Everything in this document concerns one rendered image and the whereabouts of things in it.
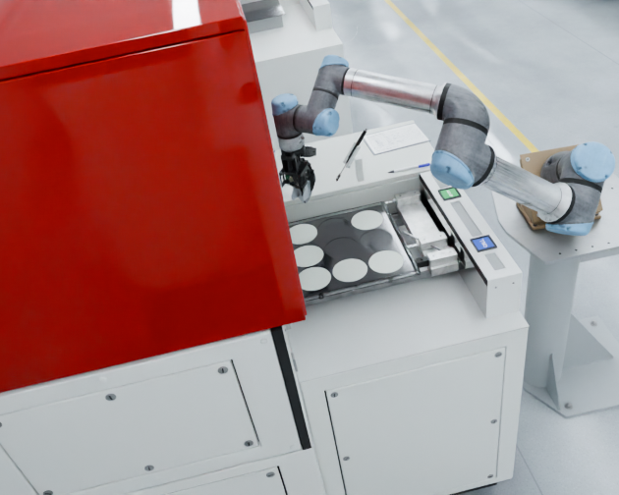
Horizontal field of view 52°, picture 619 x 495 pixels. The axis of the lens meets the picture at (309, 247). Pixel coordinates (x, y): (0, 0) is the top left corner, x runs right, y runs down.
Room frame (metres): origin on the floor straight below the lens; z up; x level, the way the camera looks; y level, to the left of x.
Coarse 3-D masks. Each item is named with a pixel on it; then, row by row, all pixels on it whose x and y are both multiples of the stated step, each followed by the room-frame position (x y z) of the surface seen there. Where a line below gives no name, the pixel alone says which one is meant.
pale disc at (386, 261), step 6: (378, 252) 1.43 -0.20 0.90; (384, 252) 1.42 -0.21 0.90; (390, 252) 1.42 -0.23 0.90; (396, 252) 1.41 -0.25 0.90; (372, 258) 1.40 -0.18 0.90; (378, 258) 1.40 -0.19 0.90; (384, 258) 1.39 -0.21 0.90; (390, 258) 1.39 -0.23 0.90; (396, 258) 1.38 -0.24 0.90; (402, 258) 1.38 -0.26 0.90; (372, 264) 1.38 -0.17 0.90; (378, 264) 1.37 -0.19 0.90; (384, 264) 1.37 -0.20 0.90; (390, 264) 1.36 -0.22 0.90; (396, 264) 1.36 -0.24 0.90; (402, 264) 1.35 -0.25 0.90; (378, 270) 1.35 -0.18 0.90; (384, 270) 1.34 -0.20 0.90; (390, 270) 1.34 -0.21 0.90
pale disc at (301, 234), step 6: (294, 228) 1.62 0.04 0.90; (300, 228) 1.62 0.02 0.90; (306, 228) 1.61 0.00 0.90; (312, 228) 1.60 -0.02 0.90; (294, 234) 1.59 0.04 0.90; (300, 234) 1.59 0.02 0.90; (306, 234) 1.58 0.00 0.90; (312, 234) 1.57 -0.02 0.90; (294, 240) 1.56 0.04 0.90; (300, 240) 1.56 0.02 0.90; (306, 240) 1.55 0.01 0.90
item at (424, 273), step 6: (426, 270) 1.37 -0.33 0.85; (414, 276) 1.36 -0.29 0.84; (420, 276) 1.37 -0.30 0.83; (426, 276) 1.37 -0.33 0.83; (396, 282) 1.36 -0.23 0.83; (402, 282) 1.36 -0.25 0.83; (366, 288) 1.35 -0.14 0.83; (372, 288) 1.36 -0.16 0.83; (378, 288) 1.36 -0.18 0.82; (342, 294) 1.35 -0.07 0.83; (348, 294) 1.35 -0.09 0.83; (354, 294) 1.35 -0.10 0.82; (312, 300) 1.34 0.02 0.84; (318, 300) 1.34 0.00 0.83; (324, 300) 1.34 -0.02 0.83; (330, 300) 1.35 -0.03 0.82
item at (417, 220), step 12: (396, 204) 1.68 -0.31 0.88; (408, 204) 1.66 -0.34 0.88; (420, 204) 1.65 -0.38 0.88; (408, 216) 1.60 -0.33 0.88; (420, 216) 1.59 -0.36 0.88; (408, 228) 1.55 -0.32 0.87; (420, 228) 1.53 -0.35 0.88; (432, 228) 1.52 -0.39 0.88; (420, 252) 1.44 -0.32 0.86; (444, 264) 1.34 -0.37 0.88; (456, 264) 1.34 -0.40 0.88; (432, 276) 1.33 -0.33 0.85
